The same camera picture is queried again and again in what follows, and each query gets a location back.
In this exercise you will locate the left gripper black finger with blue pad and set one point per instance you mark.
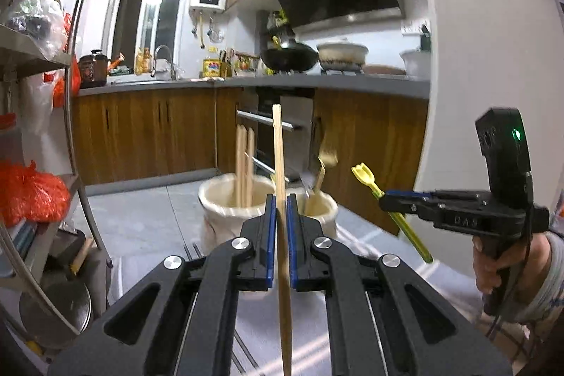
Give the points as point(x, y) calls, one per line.
point(180, 318)
point(383, 318)

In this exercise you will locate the black left gripper finger labelled das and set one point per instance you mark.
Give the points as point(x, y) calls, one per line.
point(446, 209)

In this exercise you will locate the gold metal fork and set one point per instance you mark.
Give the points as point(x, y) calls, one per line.
point(327, 157)

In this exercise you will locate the silver steel fork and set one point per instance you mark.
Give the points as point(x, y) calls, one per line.
point(308, 176)

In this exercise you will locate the wooden kitchen cabinets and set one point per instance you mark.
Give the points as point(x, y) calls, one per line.
point(152, 133)

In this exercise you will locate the kitchen faucet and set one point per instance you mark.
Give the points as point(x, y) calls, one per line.
point(163, 68)

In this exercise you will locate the person's right hand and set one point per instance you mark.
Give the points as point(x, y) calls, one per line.
point(537, 255)

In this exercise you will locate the grey striped table cloth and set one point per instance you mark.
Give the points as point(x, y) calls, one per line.
point(256, 346)

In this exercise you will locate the large white ceramic jar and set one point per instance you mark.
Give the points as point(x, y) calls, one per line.
point(223, 220)

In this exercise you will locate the small white ceramic jar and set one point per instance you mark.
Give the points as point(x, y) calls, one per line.
point(321, 207)

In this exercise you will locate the metal storage shelf rack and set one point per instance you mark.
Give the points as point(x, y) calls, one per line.
point(36, 125)

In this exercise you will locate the round metal pot lid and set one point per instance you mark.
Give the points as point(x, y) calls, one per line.
point(72, 300)

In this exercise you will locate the red plastic bag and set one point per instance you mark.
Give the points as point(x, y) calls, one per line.
point(28, 194)

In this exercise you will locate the white cooking pot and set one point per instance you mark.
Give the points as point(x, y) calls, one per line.
point(342, 56)

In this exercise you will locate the black wok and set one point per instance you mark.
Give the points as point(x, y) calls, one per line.
point(291, 56)

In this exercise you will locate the yellow oil bottle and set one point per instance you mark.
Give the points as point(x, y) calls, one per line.
point(211, 67)

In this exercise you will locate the dark electric rice cooker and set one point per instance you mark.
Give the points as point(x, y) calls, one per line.
point(93, 69)

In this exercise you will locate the clear plastic bag on shelf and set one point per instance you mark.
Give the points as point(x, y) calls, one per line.
point(41, 20)

